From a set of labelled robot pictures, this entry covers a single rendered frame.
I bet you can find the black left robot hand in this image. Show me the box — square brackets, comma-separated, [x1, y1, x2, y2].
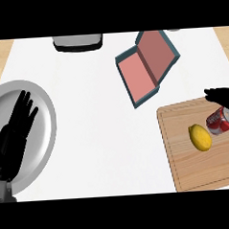
[0, 88, 44, 184]

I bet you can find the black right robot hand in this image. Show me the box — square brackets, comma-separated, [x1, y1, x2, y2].
[203, 86, 229, 116]

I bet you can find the yellow lemon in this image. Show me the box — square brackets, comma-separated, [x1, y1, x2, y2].
[187, 122, 214, 153]

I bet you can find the wooden cutting board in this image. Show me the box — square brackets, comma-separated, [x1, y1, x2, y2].
[155, 94, 229, 195]

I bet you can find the open teal cardboard box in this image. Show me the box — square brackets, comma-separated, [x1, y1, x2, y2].
[112, 29, 185, 110]

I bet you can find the red soda can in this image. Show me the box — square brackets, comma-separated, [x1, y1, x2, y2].
[204, 105, 229, 138]

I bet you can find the white round plate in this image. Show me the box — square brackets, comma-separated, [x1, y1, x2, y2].
[0, 77, 61, 197]

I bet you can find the grey and black appliance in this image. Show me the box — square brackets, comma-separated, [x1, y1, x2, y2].
[51, 34, 104, 54]

